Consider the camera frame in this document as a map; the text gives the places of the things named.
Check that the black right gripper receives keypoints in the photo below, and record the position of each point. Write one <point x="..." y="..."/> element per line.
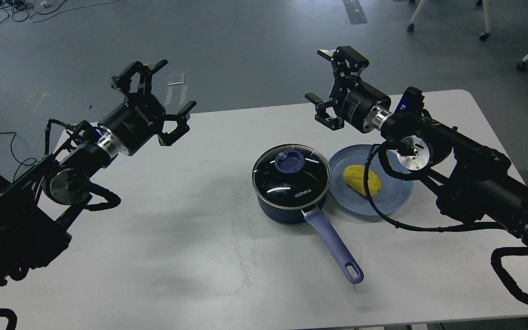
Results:
<point x="351" y="99"/>

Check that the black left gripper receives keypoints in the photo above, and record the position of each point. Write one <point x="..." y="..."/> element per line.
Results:
<point x="132" y="120"/>

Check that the yellow potato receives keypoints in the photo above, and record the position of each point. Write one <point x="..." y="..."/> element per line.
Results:
<point x="354" y="176"/>

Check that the glass lid with blue knob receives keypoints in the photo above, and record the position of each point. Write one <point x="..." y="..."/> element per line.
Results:
<point x="291" y="176"/>

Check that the dark blue saucepan purple handle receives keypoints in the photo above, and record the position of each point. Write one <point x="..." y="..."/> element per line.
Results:
<point x="314" y="216"/>

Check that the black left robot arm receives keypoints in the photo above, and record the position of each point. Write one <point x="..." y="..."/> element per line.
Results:
<point x="37" y="209"/>

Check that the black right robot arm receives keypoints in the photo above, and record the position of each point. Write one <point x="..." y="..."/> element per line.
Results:
<point x="470" y="180"/>

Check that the blue round plate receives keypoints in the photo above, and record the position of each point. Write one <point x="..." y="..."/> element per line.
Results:
<point x="347" y="188"/>

